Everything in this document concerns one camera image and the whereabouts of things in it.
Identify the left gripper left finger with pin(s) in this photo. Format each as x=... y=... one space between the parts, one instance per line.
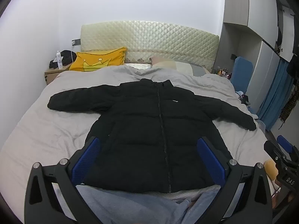
x=41 y=202

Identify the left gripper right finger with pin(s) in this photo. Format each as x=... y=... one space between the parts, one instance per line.
x=244 y=195

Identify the black puffer jacket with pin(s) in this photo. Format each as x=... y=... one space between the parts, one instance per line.
x=148 y=133

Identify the yellow round object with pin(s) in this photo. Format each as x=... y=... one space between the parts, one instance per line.
x=270 y=168

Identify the grey blue trousers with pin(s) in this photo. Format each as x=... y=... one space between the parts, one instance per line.
x=124 y=207

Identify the grey bed cover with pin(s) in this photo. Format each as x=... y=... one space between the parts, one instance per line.
x=46 y=136

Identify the blue curtain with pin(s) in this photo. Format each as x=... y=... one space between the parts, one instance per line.
x=277 y=96

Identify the blue chair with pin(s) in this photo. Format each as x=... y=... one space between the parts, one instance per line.
x=241 y=74

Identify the items on dresser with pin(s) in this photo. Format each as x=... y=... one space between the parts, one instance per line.
x=223 y=72

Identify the wooden nightstand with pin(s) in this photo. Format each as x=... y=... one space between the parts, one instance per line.
x=51 y=74

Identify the patchwork pastel pillow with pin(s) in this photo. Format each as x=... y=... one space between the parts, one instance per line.
x=182 y=67

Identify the grey white wardrobe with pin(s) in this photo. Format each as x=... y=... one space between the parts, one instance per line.
x=260 y=31

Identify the yellow crown pillow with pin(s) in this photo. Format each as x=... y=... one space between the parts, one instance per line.
x=94 y=60

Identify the white spray bottle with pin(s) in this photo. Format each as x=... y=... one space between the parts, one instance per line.
x=59 y=60

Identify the black bag on nightstand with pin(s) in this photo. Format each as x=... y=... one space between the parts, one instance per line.
x=67 y=56

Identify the cream quilted headboard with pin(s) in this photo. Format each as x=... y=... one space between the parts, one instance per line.
x=146 y=39

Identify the wall power socket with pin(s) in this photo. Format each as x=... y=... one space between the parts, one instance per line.
x=76 y=42

